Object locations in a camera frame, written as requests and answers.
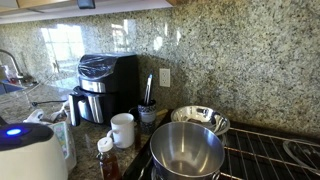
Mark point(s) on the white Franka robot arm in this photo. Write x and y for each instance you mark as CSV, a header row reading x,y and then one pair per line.
x,y
30,156

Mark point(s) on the metal kitchen tongs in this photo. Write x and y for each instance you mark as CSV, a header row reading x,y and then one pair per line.
x,y
148,88

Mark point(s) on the patterned utensil cup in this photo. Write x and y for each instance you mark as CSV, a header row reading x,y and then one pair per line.
x,y
147,115

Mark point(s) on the black air fryer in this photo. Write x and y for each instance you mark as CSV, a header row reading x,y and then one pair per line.
x,y
116,86

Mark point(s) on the shiny steel mixing bowl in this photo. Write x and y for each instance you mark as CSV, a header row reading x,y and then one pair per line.
x,y
200,115

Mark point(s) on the white ceramic mug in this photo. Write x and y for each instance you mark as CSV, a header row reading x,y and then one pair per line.
x,y
123,131

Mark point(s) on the large steel pot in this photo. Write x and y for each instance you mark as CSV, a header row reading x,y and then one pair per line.
x,y
186,150

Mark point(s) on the amber honey bottle white cap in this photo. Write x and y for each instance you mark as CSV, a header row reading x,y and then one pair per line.
x,y
109,163

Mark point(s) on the brown patterned dish towel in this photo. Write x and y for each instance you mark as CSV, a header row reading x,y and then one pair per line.
x,y
58,115

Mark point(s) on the small black box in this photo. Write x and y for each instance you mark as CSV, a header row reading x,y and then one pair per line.
x,y
86,4

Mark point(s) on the wooden upper cabinet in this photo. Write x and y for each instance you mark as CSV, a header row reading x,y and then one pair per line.
x,y
66,10

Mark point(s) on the metal sink faucet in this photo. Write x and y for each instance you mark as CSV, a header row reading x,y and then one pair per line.
x,y
11,61

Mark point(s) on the glass pot lid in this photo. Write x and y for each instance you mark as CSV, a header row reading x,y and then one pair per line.
x,y
301,155

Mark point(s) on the white wall outlet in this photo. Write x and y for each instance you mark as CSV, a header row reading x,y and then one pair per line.
x,y
164,77

